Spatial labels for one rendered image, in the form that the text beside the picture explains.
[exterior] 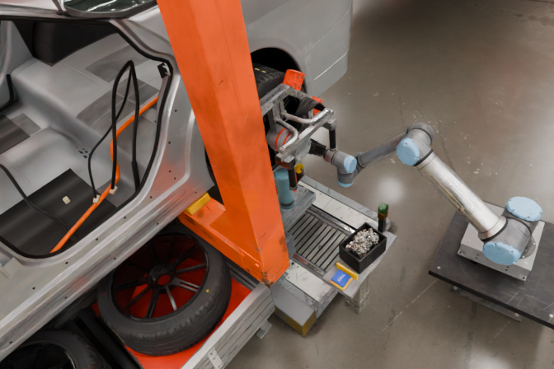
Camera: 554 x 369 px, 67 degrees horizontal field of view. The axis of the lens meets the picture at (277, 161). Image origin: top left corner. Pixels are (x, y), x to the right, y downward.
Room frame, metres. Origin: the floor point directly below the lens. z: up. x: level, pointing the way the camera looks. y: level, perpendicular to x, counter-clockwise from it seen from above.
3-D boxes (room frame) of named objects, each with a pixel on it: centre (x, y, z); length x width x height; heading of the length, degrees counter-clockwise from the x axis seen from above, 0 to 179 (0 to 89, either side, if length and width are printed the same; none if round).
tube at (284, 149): (1.57, -0.04, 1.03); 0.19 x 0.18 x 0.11; 42
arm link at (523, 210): (1.13, -1.10, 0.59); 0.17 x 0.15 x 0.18; 132
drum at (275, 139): (1.67, -0.08, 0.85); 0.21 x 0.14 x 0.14; 42
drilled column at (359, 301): (1.14, -0.31, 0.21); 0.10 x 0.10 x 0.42; 42
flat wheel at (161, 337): (1.23, 0.69, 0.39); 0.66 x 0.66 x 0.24
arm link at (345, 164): (1.68, -0.38, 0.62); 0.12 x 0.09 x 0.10; 42
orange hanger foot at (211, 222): (1.39, 0.36, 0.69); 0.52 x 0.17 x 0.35; 42
